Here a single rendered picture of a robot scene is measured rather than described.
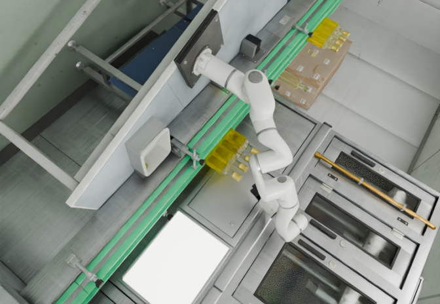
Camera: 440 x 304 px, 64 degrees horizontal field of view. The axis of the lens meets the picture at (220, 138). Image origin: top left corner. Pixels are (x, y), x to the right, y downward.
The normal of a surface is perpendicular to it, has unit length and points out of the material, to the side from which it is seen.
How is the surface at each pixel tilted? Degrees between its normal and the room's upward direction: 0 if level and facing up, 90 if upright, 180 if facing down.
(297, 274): 90
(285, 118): 90
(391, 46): 90
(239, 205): 91
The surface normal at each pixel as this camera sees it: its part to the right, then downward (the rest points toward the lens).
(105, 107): 0.07, -0.51
